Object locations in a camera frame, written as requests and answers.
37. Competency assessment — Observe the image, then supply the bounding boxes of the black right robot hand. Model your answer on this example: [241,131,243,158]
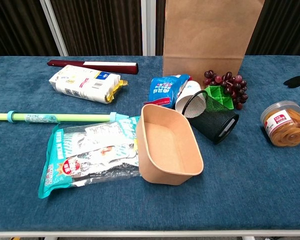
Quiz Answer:
[283,75,300,89]

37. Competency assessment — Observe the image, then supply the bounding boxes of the clear jar of rubber bands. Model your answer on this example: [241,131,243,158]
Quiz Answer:
[260,100,300,148]

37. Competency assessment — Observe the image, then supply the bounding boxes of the purple grape bunch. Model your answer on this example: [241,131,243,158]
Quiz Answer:
[202,70,249,111]

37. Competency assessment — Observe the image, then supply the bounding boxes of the green plastic divided tray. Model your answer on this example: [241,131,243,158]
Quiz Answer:
[204,84,235,111]

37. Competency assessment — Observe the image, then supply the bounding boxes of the blue snack pouch red strip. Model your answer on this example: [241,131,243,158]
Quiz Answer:
[143,73,192,110]

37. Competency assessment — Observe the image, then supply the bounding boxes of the kraft paper rectangular bowl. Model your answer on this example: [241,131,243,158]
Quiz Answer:
[136,103,205,186]

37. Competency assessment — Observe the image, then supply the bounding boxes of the brown paper bag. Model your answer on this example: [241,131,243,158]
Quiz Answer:
[161,0,266,90]

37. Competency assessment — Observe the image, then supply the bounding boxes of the teal clear snack bag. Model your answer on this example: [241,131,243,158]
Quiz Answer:
[37,115,143,200]

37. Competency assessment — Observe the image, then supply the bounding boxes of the black mesh pen holder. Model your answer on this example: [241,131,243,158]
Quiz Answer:
[181,89,240,145]

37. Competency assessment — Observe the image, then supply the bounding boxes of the white paper cup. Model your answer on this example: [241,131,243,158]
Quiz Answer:
[174,80,203,115]

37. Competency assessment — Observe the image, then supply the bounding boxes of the white noodle package yellow ends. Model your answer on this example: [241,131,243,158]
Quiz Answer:
[48,64,129,105]

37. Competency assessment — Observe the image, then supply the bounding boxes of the dark red long box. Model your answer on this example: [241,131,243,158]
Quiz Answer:
[46,59,139,75]

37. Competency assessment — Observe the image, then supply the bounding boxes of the green pole with blue clips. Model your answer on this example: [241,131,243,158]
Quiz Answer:
[0,110,130,124]

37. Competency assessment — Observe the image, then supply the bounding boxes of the upright white frame post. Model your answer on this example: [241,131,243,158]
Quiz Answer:
[140,0,157,57]

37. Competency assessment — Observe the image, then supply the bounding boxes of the white table frame rail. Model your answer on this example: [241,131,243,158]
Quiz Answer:
[0,230,300,240]

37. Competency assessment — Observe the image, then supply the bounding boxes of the slanted white frame post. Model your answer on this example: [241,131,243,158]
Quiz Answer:
[39,0,69,57]

